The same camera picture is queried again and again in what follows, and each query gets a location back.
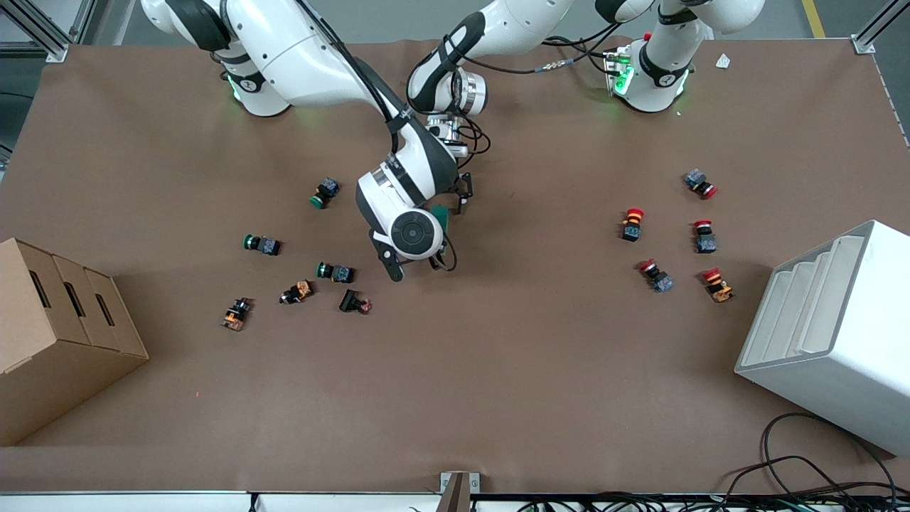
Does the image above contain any metal base bracket green light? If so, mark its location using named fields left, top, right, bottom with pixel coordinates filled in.
left=603, top=44, right=635, bottom=98

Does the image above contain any black button orange block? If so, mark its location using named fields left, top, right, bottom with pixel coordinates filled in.
left=221, top=297, right=254, bottom=332
left=279, top=279, right=316, bottom=306

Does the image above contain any black looped cable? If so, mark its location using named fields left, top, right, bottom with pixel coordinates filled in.
left=761, top=412, right=898, bottom=498

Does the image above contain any brown table mat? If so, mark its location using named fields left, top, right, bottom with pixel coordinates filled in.
left=0, top=36, right=910, bottom=495

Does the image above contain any white slotted rack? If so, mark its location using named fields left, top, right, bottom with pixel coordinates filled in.
left=734, top=219, right=910, bottom=457

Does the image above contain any black base cable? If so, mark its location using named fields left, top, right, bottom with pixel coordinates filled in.
left=545, top=34, right=614, bottom=73

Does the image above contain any aluminium frame profile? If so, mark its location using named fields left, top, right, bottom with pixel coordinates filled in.
left=852, top=0, right=910, bottom=56
left=0, top=0, right=97, bottom=63

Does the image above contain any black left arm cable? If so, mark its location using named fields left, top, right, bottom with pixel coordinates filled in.
left=455, top=23, right=621, bottom=156

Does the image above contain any grey metal camera bracket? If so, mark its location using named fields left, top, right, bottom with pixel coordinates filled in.
left=439, top=471, right=481, bottom=512

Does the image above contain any black cable bundle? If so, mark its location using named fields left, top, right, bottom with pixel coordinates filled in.
left=519, top=491, right=910, bottom=512

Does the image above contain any brown cardboard box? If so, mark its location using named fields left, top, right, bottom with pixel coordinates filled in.
left=0, top=237, right=150, bottom=447

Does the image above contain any white table edge rail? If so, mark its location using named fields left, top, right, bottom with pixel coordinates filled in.
left=0, top=489, right=910, bottom=512

